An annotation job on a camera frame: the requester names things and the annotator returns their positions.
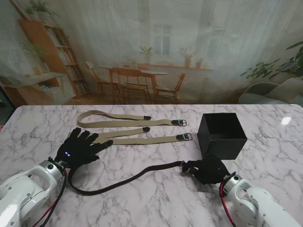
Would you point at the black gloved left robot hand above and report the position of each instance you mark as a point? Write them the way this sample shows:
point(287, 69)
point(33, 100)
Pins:
point(75, 151)

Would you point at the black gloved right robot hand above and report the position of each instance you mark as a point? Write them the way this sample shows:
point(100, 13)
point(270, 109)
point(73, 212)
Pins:
point(210, 171)

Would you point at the black woven belt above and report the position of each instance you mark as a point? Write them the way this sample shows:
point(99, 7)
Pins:
point(132, 180)

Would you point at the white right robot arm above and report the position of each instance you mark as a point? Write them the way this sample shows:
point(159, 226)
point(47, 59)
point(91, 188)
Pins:
point(255, 203)

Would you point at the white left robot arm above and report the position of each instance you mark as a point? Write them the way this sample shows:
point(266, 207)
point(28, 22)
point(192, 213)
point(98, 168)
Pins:
point(26, 189)

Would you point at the black square storage box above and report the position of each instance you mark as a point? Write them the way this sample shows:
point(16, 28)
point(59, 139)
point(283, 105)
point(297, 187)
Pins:
point(222, 146)

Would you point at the beige woven belt folded flat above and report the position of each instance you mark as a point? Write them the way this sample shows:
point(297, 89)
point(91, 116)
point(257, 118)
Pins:
point(146, 140)

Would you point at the beige woven belt looped end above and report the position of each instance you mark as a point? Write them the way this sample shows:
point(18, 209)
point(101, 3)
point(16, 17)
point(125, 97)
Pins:
point(142, 123)

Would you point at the printed room scene backdrop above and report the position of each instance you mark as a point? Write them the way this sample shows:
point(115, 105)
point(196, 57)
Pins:
point(151, 35)

